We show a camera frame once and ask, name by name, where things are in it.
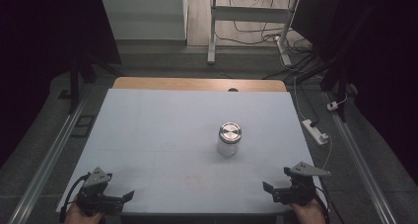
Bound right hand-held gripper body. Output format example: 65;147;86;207
272;161;331;206

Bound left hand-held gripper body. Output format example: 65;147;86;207
77;167;126;216

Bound clear glass jar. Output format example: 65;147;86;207
216;121;244;158

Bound round silver metal lid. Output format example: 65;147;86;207
218;121;243;145

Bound person's right hand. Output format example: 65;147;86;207
290;197;327;224

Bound person's left hand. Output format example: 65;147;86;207
64;202;105;224

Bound white power strip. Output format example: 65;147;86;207
302;118;330;146

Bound white table mat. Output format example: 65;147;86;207
56;88;330;216

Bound black metal stand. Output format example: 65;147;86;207
57;52;100;115
285;3;374;123

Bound wooden table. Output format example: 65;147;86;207
112;76;288;93

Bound white panel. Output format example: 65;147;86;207
99;0;188;41

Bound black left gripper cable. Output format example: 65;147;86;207
58;173;92;224

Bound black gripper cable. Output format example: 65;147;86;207
58;173;92;224
314;185;331;224

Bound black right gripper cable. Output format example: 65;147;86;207
314;185;331;224

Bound thin white cable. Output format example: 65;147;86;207
320;136;333;171

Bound black rectangular floor frame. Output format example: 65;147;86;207
71;114;97;139

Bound metal floor rail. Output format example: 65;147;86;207
323;92;398;224
7;95;91;224

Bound long white cable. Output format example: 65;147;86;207
293;75;308;121

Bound black floor cables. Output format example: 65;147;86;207
215;0;324;81

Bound white desk frame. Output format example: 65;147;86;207
206;0;301;67

